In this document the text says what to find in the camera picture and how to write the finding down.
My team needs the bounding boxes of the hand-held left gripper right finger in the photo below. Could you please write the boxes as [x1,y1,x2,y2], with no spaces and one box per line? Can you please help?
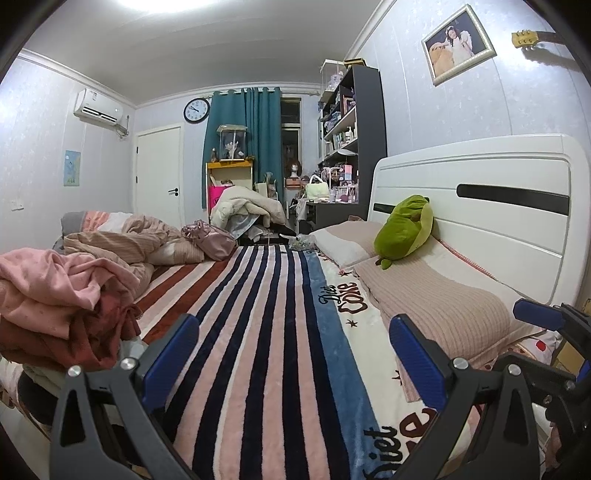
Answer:
[389,314,542,480]

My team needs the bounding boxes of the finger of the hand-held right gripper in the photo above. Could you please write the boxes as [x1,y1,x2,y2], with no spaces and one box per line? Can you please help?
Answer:
[492,351,579,402]
[512,298,591,331]

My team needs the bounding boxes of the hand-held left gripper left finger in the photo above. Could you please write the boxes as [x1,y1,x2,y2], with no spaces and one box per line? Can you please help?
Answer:
[48,313,204,480]

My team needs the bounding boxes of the pink dotted garment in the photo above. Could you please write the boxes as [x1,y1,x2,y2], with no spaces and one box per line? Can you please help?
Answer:
[0,248,155,342]

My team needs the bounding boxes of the beige ribbed pillow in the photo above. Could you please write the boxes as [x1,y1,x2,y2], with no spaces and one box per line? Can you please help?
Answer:
[353,237,548,402]

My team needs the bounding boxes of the striped fleece blanket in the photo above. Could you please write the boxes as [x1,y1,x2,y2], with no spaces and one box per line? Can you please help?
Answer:
[134,244,485,480]

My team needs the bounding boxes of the white bed headboard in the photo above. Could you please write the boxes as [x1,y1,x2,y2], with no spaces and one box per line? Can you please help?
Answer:
[367,134,591,315]

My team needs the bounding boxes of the red-brown garment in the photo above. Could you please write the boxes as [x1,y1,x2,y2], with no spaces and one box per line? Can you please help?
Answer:
[0,293,141,372]

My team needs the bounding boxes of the green plush toy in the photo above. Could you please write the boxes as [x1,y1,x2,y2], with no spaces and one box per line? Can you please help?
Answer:
[373,195,435,271]

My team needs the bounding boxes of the pink satin bag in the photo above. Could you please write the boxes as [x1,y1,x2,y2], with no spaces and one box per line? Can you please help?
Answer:
[181,220,237,259]

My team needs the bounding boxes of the pink striped duvet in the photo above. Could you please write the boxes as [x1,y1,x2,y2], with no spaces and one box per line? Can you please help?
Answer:
[60,211,204,278]

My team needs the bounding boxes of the white and beige pillow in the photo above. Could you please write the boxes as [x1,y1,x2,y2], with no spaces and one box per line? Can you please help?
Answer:
[308,220,389,271]

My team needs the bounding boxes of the black garment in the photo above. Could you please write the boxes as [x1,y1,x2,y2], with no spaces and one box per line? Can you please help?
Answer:
[18,374,63,426]

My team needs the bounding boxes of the clear plastic bag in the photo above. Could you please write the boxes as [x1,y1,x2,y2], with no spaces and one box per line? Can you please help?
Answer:
[288,233,318,253]

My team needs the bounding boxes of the cream comforter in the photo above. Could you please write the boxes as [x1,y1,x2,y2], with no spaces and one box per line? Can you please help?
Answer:
[210,185,287,232]

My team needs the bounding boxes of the white door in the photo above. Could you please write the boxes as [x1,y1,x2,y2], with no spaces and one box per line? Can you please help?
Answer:
[134,126,184,232]

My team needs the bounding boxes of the white handbag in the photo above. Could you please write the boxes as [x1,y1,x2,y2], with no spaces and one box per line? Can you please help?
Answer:
[305,174,331,199]

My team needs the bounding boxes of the yellow cabinet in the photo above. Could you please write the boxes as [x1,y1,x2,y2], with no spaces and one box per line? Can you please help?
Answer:
[205,161,254,217]

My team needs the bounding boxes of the glass display case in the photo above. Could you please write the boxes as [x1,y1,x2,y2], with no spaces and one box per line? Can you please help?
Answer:
[216,124,249,162]

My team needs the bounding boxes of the dark bookshelf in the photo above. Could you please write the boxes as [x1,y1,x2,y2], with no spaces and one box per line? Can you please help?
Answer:
[298,59,387,234]

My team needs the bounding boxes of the teal curtain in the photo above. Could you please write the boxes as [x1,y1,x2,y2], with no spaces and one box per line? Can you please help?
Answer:
[202,86,283,208]

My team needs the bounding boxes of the window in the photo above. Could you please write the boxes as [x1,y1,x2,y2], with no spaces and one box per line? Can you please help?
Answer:
[280,97,302,185]

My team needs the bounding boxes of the white air conditioner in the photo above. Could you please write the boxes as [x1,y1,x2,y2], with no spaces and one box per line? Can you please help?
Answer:
[74,89,127,134]

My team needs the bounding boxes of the yellow guitar headstock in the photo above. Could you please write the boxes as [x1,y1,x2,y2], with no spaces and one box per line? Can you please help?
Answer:
[512,28,578,51]

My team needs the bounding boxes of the framed photo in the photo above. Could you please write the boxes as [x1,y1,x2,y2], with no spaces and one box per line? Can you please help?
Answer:
[421,4,497,86]

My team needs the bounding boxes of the pink braided cord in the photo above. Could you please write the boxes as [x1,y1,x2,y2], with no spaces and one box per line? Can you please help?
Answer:
[431,235,500,283]

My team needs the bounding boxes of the small wall poster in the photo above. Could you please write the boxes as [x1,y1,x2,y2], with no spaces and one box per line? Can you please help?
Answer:
[64,150,82,186]

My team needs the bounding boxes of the round wall clock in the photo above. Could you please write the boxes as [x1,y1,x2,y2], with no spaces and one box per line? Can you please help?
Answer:
[183,98,211,124]

